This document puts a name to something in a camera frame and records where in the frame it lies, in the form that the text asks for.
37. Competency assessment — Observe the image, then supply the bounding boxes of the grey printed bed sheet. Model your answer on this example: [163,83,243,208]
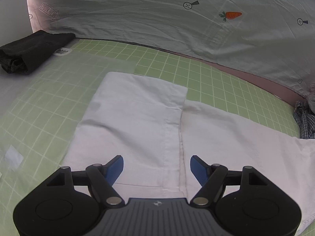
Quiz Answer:
[27,0,314,108]

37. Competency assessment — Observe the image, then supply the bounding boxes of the folded black garment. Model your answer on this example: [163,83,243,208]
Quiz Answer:
[1,30,75,74]

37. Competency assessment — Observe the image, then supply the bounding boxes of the blue checked shirt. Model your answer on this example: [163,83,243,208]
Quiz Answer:
[293,101,315,139]

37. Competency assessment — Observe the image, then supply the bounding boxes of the white trousers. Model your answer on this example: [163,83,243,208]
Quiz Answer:
[62,72,314,233]

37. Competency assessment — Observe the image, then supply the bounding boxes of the green grid cutting mat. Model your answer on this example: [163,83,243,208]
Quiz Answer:
[1,40,299,235]

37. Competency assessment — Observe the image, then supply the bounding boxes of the white plastic handle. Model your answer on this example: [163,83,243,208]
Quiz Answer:
[53,47,73,56]

